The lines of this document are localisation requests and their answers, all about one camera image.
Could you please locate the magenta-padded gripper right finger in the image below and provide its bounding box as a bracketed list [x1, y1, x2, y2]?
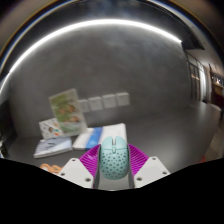
[128, 143, 172, 190]

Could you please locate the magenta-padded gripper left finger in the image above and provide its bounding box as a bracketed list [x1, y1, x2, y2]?
[57, 143, 102, 190]

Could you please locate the teal perforated computer mouse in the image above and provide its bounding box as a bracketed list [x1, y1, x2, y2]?
[99, 135, 130, 180]

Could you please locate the orange corgi-shaped mouse pad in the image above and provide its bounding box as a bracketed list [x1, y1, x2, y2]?
[39, 163, 64, 175]

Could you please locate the grey striped book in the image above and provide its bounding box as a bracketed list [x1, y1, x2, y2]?
[33, 136, 73, 159]

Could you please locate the white book with blue band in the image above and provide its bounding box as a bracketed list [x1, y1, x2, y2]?
[72, 122, 128, 151]

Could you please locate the small white illustrated card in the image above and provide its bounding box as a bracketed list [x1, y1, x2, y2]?
[38, 117, 64, 140]

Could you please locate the green leaflet in clear stand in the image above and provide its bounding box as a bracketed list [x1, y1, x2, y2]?
[48, 88, 88, 137]

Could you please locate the dark-framed glass door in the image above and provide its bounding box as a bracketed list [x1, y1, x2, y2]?
[186, 51, 209, 103]

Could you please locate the white linear ceiling light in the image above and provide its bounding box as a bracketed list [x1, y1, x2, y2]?
[0, 18, 184, 94]

